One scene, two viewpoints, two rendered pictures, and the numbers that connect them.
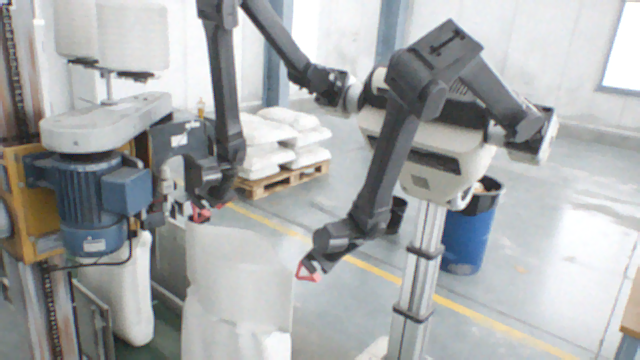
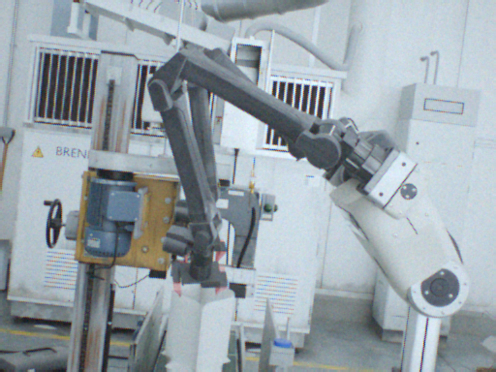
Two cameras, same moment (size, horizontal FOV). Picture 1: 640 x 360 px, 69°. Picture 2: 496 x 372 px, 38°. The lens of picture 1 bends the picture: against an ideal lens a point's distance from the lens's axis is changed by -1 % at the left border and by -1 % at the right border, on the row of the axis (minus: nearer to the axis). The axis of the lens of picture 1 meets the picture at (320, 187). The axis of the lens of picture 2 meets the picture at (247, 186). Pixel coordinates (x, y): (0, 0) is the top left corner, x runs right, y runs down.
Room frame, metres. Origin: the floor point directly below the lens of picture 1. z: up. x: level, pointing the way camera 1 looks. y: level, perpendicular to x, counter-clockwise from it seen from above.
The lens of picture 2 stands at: (-0.08, -1.55, 1.49)
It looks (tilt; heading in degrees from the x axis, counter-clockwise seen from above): 3 degrees down; 52
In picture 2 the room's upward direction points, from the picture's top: 7 degrees clockwise
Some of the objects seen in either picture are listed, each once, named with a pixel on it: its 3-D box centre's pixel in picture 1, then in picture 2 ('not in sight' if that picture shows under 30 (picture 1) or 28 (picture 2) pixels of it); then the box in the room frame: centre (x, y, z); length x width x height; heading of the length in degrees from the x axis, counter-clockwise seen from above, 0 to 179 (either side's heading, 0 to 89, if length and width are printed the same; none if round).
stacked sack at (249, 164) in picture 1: (260, 156); not in sight; (4.30, 0.61, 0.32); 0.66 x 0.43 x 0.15; 145
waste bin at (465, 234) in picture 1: (461, 222); not in sight; (3.11, -1.05, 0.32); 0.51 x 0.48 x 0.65; 143
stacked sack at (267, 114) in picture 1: (287, 118); not in sight; (4.94, 0.42, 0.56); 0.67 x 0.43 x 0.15; 53
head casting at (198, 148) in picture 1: (158, 148); (224, 219); (1.50, 0.56, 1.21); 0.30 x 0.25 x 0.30; 53
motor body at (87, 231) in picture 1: (91, 203); (109, 216); (1.04, 0.56, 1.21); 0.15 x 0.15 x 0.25
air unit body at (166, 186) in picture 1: (166, 190); not in sight; (1.32, 0.47, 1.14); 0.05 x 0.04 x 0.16; 143
